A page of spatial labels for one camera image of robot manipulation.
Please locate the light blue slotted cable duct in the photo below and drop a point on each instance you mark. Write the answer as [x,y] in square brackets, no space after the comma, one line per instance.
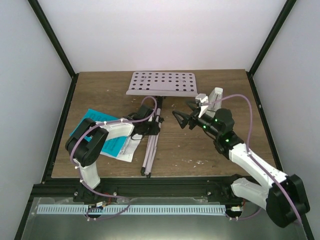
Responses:
[78,209]

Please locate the black right corner post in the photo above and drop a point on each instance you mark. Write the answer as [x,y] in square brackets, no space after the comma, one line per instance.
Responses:
[280,20]

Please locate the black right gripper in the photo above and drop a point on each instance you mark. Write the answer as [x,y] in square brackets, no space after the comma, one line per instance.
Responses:
[193,117]

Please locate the white sheet music page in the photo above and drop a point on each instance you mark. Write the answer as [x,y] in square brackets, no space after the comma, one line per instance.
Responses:
[128,149]

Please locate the black left table rail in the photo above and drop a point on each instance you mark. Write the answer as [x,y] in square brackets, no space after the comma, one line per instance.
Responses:
[47,174]

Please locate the white metronome body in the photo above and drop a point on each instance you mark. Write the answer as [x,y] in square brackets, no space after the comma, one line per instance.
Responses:
[213,100]

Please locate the black corner post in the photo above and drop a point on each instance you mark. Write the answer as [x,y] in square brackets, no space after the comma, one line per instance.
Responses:
[43,20]
[280,20]

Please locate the black left corner post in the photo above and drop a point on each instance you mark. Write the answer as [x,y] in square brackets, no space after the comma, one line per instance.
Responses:
[43,20]

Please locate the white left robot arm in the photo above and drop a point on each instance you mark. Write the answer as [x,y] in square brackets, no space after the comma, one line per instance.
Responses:
[127,126]

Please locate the black front mounting rail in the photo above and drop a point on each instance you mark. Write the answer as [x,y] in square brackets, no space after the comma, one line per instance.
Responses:
[214,189]

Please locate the white perforated stand tray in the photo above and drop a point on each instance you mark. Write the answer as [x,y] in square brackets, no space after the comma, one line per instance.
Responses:
[163,84]

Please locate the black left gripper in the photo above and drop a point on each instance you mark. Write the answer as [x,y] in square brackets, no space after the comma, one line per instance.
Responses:
[154,131]

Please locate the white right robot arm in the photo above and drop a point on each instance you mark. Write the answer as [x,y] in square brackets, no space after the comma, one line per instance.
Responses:
[282,196]

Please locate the blue sheet music folder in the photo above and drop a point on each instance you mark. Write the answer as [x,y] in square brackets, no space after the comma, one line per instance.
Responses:
[88,140]

